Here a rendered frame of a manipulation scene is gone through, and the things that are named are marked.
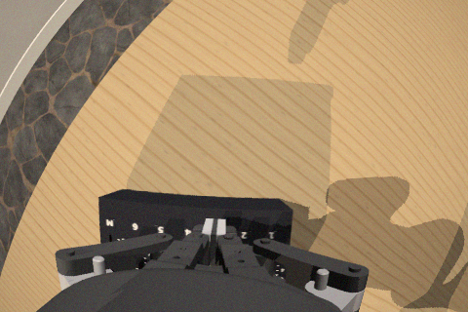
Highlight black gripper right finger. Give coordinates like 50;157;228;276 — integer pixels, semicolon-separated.
213;219;369;312

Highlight black lighting desk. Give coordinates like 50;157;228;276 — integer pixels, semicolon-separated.
98;189;293;246

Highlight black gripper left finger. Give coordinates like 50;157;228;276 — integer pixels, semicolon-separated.
55;218;215;291

